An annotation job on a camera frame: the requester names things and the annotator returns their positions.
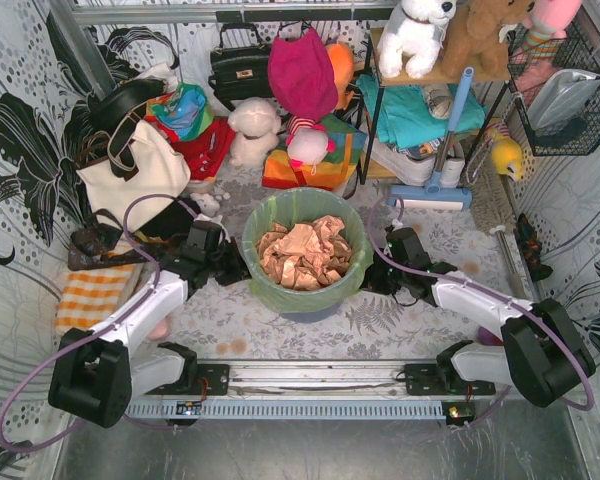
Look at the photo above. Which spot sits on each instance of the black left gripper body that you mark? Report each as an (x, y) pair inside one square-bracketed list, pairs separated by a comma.
[(232, 265)]

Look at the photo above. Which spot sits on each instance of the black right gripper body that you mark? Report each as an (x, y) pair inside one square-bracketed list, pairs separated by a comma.
[(380, 278)]

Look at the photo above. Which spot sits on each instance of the green plastic trash bag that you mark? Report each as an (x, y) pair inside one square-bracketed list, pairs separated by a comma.
[(289, 208)]

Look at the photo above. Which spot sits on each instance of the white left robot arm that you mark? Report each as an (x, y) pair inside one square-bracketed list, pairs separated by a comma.
[(99, 371)]

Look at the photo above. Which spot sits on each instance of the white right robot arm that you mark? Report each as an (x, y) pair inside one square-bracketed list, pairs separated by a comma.
[(539, 352)]

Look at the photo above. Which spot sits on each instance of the brown patterned leather bag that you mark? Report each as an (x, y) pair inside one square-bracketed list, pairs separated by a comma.
[(101, 244)]

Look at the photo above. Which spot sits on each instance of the blue plastic trash bin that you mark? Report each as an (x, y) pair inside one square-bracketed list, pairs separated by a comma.
[(312, 317)]

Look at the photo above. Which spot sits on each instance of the magenta cloth bag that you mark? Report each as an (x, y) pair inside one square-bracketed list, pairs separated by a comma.
[(301, 76)]

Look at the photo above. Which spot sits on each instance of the white shoe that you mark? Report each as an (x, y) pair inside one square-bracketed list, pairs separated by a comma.
[(386, 163)]

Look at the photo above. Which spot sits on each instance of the pink cylindrical pillow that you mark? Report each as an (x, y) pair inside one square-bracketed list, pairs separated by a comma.
[(161, 330)]

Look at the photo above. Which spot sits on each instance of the crumpled brown printed paper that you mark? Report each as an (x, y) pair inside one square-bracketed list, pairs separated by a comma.
[(306, 257)]

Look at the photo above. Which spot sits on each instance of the red folded cloth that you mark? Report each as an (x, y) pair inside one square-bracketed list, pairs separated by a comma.
[(205, 154)]

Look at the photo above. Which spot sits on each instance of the purple red plush toy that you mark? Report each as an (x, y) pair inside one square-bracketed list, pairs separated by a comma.
[(485, 337)]

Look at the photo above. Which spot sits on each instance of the orange white checkered cloth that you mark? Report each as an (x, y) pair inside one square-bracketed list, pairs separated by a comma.
[(91, 296)]

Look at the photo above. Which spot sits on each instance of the black orange butterfly toy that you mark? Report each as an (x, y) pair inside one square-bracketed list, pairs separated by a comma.
[(530, 247)]

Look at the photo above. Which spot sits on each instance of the teal folded cloth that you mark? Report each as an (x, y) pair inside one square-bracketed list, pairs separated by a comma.
[(404, 120)]

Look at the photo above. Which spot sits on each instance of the yellow plush duck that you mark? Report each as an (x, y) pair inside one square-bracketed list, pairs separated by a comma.
[(506, 154)]

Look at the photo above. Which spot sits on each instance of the white fluffy plush dog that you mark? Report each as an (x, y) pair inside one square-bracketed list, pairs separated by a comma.
[(256, 125)]

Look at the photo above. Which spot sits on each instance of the white pink plush doll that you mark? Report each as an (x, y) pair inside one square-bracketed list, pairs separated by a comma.
[(308, 142)]

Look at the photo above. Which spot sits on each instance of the grey checked plush ball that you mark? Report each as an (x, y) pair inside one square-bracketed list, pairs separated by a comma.
[(438, 99)]

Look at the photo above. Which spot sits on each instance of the wooden metal shelf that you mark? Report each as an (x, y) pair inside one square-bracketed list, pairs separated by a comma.
[(435, 76)]

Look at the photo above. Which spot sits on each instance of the black leather handbag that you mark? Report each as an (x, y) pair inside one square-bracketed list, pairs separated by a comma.
[(240, 73)]

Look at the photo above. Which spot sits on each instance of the orange plush toy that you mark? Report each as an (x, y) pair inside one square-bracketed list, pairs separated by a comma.
[(342, 61)]

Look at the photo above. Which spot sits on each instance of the white grey plush dog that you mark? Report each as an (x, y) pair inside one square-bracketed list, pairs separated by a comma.
[(412, 38)]

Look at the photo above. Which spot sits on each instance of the silver foil pouch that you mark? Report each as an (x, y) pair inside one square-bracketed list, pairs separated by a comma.
[(562, 97)]

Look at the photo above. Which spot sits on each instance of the brown teddy bear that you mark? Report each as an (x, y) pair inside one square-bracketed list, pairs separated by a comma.
[(475, 30)]

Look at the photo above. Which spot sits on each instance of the pink plush toy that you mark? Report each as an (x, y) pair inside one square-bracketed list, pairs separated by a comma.
[(546, 26)]

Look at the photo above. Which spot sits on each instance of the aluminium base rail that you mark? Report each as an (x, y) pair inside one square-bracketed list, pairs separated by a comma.
[(312, 390)]

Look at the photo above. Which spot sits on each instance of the black wire basket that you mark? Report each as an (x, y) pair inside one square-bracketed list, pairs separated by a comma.
[(578, 136)]

